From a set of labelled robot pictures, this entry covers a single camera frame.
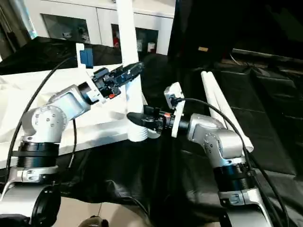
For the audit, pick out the white plastic table leg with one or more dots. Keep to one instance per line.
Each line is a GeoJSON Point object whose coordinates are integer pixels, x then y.
{"type": "Point", "coordinates": [211, 99]}
{"type": "Point", "coordinates": [229, 113]}
{"type": "Point", "coordinates": [127, 35]}

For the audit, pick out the white plastic table top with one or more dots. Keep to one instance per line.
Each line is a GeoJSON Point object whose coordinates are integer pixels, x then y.
{"type": "Point", "coordinates": [35, 94]}

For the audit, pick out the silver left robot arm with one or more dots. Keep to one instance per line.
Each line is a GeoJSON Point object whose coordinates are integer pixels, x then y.
{"type": "Point", "coordinates": [47, 118]}

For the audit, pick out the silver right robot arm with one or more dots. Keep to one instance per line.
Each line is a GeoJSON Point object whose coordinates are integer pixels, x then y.
{"type": "Point", "coordinates": [213, 134]}

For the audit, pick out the black plastic mat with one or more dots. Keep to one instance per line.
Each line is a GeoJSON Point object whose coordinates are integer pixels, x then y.
{"type": "Point", "coordinates": [142, 170]}

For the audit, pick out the white cabinet with glass doors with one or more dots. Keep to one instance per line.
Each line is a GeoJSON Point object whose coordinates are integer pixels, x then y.
{"type": "Point", "coordinates": [101, 19]}

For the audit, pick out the black case with yellow label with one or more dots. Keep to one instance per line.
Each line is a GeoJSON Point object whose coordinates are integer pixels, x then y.
{"type": "Point", "coordinates": [203, 49]}

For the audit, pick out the long grey metal bar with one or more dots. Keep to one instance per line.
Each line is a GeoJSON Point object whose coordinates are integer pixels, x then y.
{"type": "Point", "coordinates": [267, 54]}

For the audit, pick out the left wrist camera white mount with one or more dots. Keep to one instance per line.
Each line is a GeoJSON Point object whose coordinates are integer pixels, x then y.
{"type": "Point", "coordinates": [84, 61]}

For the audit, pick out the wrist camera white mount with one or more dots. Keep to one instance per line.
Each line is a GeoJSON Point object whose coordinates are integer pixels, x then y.
{"type": "Point", "coordinates": [84, 61]}
{"type": "Point", "coordinates": [175, 94]}

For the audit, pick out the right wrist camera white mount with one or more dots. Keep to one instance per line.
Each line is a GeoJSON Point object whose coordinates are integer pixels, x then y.
{"type": "Point", "coordinates": [175, 94]}

